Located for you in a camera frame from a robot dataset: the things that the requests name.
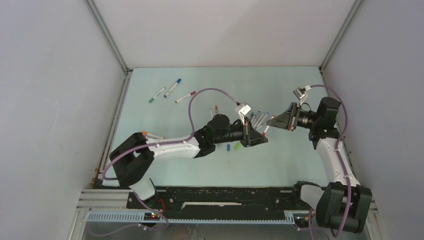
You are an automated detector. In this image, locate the green cap white marker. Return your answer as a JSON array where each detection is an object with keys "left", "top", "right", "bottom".
[{"left": 148, "top": 87, "right": 166, "bottom": 103}]

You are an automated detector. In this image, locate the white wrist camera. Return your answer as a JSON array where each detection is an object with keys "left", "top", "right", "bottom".
[
  {"left": 234, "top": 102, "right": 252, "bottom": 125},
  {"left": 293, "top": 85, "right": 311, "bottom": 105}
]

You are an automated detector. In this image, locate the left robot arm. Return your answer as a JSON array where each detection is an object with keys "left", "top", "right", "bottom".
[{"left": 109, "top": 114, "right": 268, "bottom": 208}]

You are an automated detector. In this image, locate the red cap white marker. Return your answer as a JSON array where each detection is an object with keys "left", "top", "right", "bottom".
[{"left": 262, "top": 115, "right": 275, "bottom": 136}]

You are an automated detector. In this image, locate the grey cable duct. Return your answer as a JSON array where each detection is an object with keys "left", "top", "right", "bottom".
[{"left": 86, "top": 211, "right": 308, "bottom": 225}]

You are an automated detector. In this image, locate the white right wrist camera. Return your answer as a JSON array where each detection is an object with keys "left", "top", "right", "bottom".
[{"left": 293, "top": 85, "right": 311, "bottom": 105}]

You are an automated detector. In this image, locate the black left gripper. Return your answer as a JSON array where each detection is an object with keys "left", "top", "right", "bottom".
[{"left": 213, "top": 119, "right": 267, "bottom": 150}]

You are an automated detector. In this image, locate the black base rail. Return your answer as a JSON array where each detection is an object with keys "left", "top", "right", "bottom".
[{"left": 146, "top": 186, "right": 310, "bottom": 220}]

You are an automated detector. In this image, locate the orange cap marker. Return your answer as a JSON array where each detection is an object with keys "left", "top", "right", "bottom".
[{"left": 141, "top": 131, "right": 165, "bottom": 140}]

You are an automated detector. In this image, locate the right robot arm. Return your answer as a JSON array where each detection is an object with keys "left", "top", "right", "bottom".
[{"left": 266, "top": 97, "right": 372, "bottom": 234}]

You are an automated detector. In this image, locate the dark red cap marker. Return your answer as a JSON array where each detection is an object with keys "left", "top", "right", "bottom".
[{"left": 175, "top": 91, "right": 196, "bottom": 104}]

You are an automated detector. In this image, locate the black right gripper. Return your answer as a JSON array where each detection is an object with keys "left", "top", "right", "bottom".
[{"left": 267, "top": 101, "right": 321, "bottom": 131}]

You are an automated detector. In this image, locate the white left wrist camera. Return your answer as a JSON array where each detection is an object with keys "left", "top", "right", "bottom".
[{"left": 234, "top": 102, "right": 252, "bottom": 125}]

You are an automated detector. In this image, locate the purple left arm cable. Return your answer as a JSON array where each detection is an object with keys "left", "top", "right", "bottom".
[{"left": 101, "top": 87, "right": 241, "bottom": 231}]

